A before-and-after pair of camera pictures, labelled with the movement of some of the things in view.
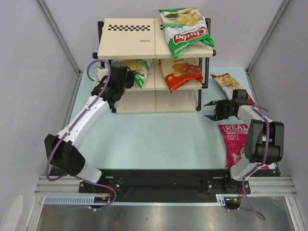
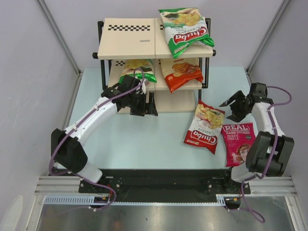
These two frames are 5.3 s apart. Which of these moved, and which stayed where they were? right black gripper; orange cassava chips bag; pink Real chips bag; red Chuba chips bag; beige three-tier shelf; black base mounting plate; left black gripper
Moved: right black gripper; red Chuba chips bag; left black gripper
Stayed: beige three-tier shelf; pink Real chips bag; black base mounting plate; orange cassava chips bag
